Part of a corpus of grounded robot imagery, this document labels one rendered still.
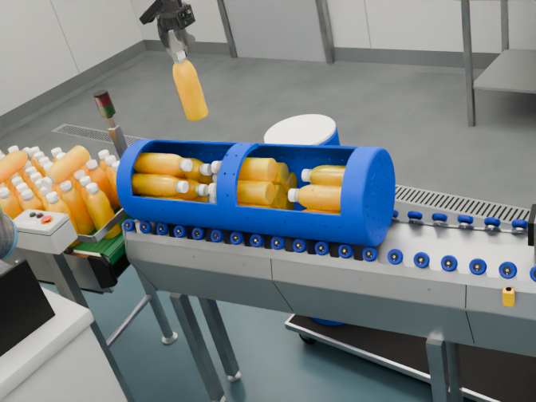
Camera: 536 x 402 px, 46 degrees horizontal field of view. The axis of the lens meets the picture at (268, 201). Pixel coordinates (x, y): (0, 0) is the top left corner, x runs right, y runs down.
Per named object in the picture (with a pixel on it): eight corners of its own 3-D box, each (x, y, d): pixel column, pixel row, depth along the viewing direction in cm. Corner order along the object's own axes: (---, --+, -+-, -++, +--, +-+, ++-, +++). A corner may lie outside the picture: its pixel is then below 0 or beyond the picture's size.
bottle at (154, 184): (132, 170, 216) (176, 172, 207) (144, 177, 222) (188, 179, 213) (127, 189, 214) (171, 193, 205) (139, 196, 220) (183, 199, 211)
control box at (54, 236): (59, 254, 212) (47, 230, 206) (18, 248, 221) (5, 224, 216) (78, 237, 219) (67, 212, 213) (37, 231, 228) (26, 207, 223)
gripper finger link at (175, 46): (183, 64, 184) (176, 31, 181) (167, 64, 188) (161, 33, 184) (190, 61, 187) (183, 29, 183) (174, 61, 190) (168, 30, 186)
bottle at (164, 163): (148, 167, 223) (191, 170, 214) (136, 175, 218) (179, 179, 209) (143, 149, 220) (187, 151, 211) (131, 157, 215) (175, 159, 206)
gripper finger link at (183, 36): (198, 56, 190) (186, 28, 184) (183, 56, 193) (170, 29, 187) (203, 49, 191) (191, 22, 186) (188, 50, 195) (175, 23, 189)
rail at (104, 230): (97, 242, 223) (94, 235, 221) (96, 242, 223) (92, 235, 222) (160, 181, 251) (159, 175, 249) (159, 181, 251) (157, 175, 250)
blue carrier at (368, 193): (372, 266, 180) (356, 184, 164) (133, 236, 222) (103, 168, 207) (400, 206, 199) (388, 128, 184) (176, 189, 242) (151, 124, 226)
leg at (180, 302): (222, 408, 271) (179, 299, 238) (210, 405, 274) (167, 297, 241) (228, 398, 275) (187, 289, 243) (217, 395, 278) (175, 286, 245)
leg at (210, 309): (237, 384, 281) (198, 275, 248) (226, 380, 284) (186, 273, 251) (243, 373, 285) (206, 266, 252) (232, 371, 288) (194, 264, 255)
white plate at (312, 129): (270, 118, 257) (271, 120, 257) (257, 152, 234) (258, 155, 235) (338, 110, 249) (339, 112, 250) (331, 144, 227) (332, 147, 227)
